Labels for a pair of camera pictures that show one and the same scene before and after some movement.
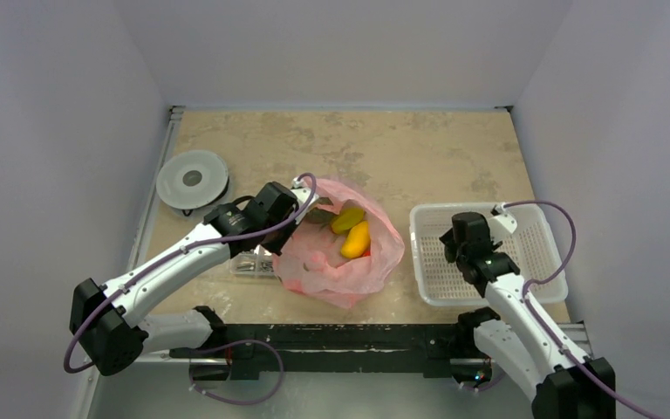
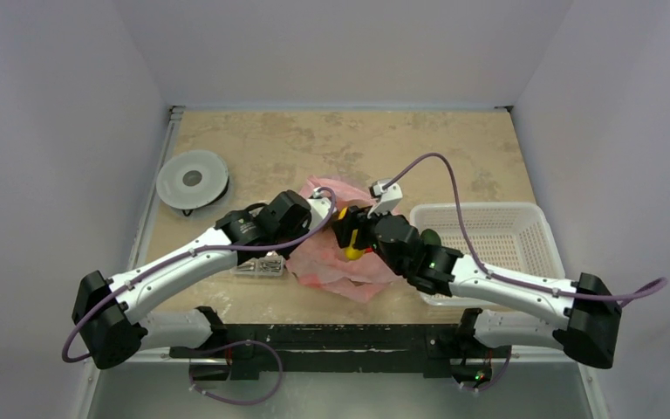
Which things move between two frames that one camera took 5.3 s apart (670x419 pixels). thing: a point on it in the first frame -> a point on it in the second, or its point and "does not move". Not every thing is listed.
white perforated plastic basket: (536, 250) does not move
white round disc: (191, 179) does not move
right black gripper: (453, 251) -> (356, 225)
